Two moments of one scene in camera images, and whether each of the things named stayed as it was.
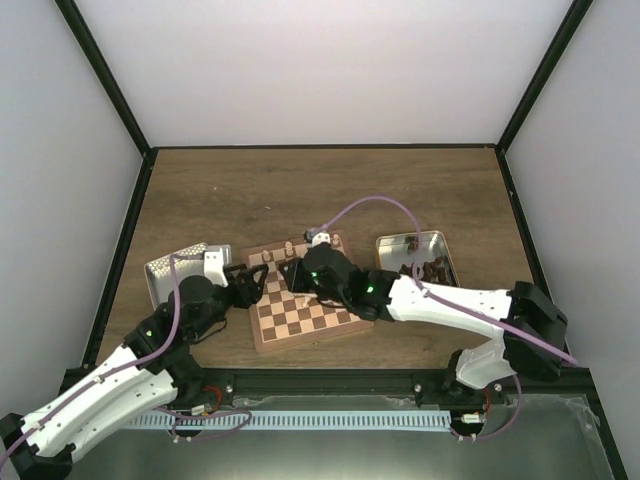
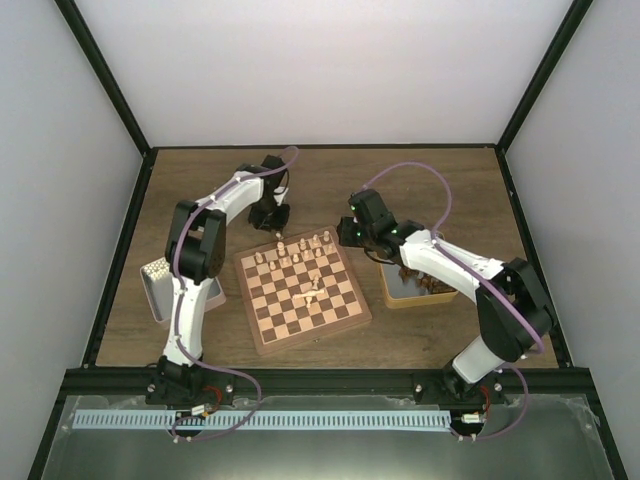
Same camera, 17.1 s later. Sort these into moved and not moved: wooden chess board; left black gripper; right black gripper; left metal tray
Moved: right black gripper; left black gripper
Not moved: wooden chess board; left metal tray
